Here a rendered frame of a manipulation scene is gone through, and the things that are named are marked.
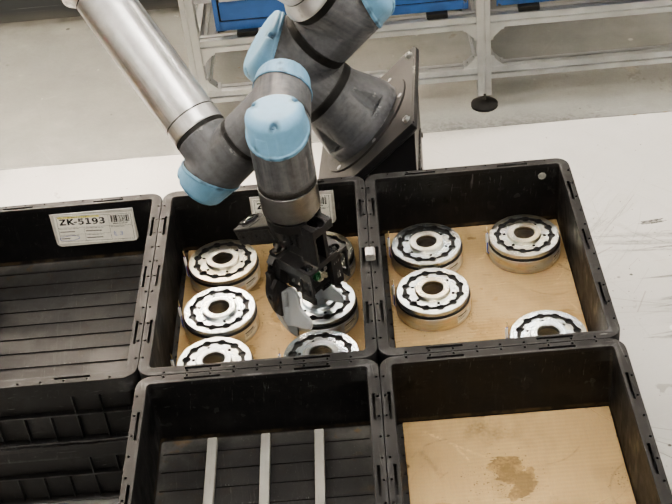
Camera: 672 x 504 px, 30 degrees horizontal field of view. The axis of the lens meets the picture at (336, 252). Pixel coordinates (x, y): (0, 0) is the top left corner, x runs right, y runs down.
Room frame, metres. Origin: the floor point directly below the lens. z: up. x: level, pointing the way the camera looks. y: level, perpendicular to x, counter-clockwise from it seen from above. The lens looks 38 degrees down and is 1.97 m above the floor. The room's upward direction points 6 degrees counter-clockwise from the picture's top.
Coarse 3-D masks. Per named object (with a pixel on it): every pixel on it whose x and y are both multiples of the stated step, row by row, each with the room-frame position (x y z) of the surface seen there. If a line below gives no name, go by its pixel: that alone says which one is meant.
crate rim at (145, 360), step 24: (240, 192) 1.53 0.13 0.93; (360, 192) 1.49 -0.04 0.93; (168, 216) 1.49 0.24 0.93; (360, 216) 1.45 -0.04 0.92; (360, 240) 1.38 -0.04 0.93; (360, 264) 1.33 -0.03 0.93; (144, 336) 1.23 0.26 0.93; (144, 360) 1.18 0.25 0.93; (264, 360) 1.16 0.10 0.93; (288, 360) 1.15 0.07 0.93; (312, 360) 1.15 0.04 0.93; (336, 360) 1.14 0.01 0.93
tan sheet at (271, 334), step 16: (352, 240) 1.51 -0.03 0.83; (192, 288) 1.44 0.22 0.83; (256, 288) 1.42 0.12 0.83; (352, 288) 1.40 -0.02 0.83; (256, 304) 1.39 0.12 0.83; (272, 320) 1.35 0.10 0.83; (256, 336) 1.32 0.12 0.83; (272, 336) 1.32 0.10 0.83; (288, 336) 1.31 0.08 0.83; (352, 336) 1.30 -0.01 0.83; (256, 352) 1.29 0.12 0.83; (272, 352) 1.28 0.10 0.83
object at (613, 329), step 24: (456, 168) 1.53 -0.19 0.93; (480, 168) 1.52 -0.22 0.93; (504, 168) 1.52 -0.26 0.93; (528, 168) 1.51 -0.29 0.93; (576, 192) 1.44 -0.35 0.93; (576, 216) 1.38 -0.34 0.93; (600, 288) 1.24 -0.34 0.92; (384, 312) 1.22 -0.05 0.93; (384, 336) 1.18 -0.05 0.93; (552, 336) 1.14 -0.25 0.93; (576, 336) 1.14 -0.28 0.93; (600, 336) 1.13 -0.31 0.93
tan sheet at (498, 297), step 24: (480, 240) 1.48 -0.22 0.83; (480, 264) 1.42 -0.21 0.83; (480, 288) 1.37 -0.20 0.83; (504, 288) 1.36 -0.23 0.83; (528, 288) 1.36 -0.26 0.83; (552, 288) 1.35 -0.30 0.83; (480, 312) 1.32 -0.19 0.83; (504, 312) 1.31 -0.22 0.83; (528, 312) 1.31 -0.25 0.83; (576, 312) 1.29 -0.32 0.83; (408, 336) 1.28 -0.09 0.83; (432, 336) 1.28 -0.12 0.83; (456, 336) 1.27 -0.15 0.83; (480, 336) 1.27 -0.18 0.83; (504, 336) 1.26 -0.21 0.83
